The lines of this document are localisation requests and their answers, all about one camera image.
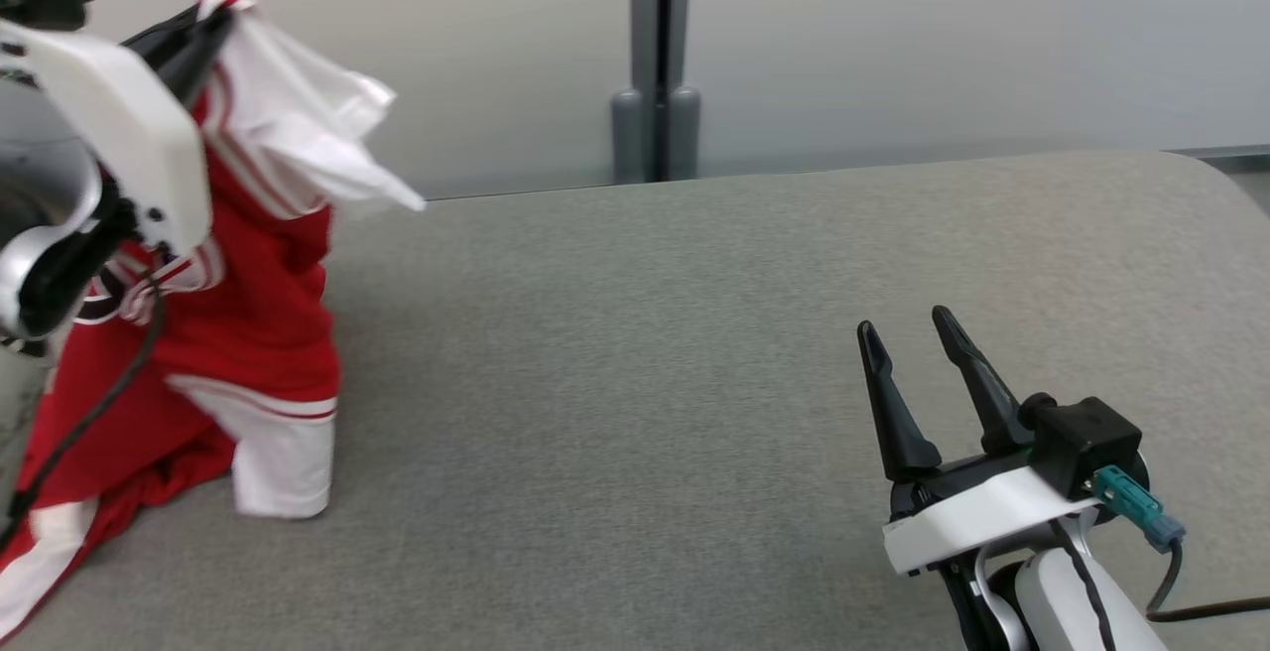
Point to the red shorts with white stripe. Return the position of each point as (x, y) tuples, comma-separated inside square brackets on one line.
[(40, 567)]

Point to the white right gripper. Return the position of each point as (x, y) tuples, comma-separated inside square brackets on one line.
[(977, 517)]

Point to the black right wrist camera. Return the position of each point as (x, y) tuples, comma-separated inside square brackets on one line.
[(1086, 438)]

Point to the grey partition post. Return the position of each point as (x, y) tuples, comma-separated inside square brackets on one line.
[(655, 56)]

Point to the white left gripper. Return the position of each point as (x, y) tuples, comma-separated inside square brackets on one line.
[(139, 145)]

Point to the red white-sleeved jersey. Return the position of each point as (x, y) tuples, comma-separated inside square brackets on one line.
[(258, 314)]

